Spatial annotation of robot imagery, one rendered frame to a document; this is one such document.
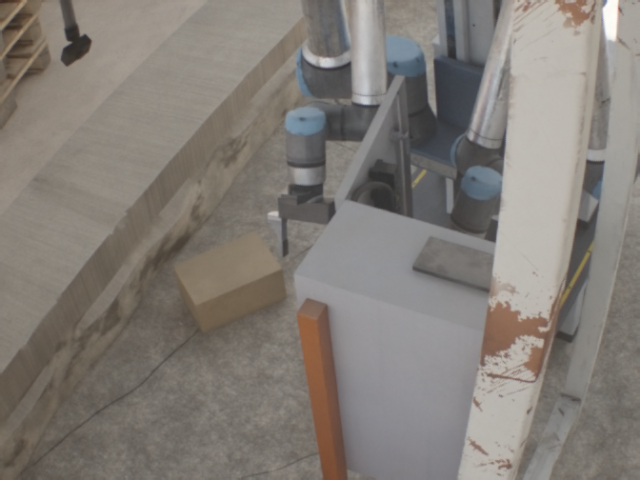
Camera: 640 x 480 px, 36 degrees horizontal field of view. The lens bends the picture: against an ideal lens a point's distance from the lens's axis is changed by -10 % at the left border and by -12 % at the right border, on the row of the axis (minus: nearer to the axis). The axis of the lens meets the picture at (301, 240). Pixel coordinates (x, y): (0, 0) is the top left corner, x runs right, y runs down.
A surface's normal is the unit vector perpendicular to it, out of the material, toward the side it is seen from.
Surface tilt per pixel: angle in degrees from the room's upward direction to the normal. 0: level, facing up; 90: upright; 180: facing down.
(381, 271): 0
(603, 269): 100
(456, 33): 90
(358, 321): 90
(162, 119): 0
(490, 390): 89
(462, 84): 90
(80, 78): 0
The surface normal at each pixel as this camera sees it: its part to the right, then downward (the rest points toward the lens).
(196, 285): -0.10, -0.71
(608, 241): -0.44, 0.76
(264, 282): 0.44, 0.60
